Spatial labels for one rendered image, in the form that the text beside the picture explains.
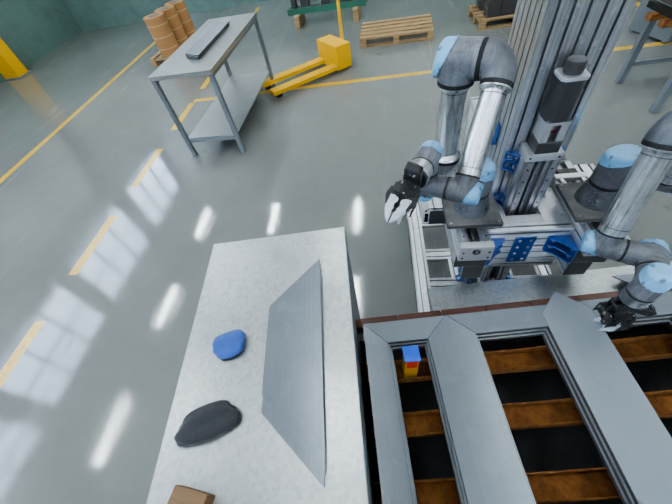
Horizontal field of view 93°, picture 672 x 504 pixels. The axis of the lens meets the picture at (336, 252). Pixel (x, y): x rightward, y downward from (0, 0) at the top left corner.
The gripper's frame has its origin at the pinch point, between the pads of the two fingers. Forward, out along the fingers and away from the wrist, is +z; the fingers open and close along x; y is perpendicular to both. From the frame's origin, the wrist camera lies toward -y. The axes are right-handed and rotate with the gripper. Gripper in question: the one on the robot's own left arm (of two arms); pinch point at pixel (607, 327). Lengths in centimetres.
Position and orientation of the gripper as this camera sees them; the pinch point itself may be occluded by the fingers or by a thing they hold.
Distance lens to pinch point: 154.5
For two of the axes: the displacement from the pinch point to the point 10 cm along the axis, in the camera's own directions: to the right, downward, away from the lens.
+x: 0.5, 7.7, -6.3
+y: -9.9, 1.3, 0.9
